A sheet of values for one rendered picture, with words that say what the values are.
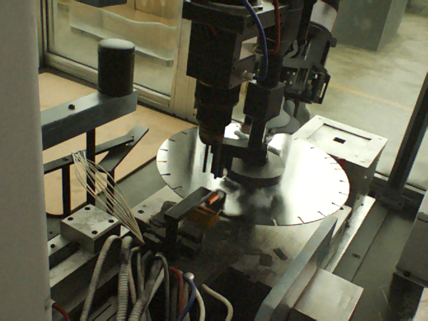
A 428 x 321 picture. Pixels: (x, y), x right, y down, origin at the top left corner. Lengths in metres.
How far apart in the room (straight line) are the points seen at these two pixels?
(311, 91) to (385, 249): 0.41
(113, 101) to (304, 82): 0.31
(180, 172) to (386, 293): 0.45
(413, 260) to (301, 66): 0.43
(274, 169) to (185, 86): 0.66
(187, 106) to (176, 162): 0.63
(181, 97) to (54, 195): 0.54
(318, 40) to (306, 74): 0.06
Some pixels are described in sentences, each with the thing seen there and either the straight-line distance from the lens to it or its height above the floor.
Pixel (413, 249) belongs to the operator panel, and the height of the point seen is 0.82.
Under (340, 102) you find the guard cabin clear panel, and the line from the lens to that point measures 1.23.
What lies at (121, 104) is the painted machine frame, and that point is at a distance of 0.79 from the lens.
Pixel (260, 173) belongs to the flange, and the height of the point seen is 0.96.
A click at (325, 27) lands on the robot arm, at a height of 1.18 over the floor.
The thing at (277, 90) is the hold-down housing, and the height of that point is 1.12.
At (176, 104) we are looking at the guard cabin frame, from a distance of 1.44.
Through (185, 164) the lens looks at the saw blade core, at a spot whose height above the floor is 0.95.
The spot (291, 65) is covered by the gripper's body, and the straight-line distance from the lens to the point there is 0.81.
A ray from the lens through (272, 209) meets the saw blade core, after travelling 0.72.
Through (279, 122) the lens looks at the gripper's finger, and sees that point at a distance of 0.80.
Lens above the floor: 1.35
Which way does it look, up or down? 29 degrees down
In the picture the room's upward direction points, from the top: 8 degrees clockwise
